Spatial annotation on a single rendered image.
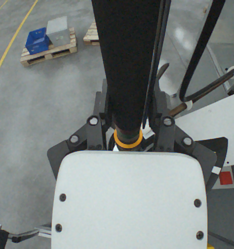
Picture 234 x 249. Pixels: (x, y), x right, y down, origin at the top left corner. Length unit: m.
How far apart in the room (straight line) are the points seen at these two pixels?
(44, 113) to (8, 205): 1.37
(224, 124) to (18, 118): 2.62
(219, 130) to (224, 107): 0.09
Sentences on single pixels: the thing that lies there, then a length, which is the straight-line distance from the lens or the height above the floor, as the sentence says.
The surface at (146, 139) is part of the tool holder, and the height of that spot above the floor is 1.53.
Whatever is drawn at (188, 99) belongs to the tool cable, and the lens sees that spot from 0.27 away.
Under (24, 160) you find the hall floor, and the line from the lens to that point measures 2.29.
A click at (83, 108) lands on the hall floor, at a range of 2.19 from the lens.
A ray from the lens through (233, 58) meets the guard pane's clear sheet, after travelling 1.24.
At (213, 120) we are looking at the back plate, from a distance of 0.66.
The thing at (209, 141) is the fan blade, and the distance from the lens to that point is 0.46.
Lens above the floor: 1.75
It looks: 64 degrees down
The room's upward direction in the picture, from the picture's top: 9 degrees counter-clockwise
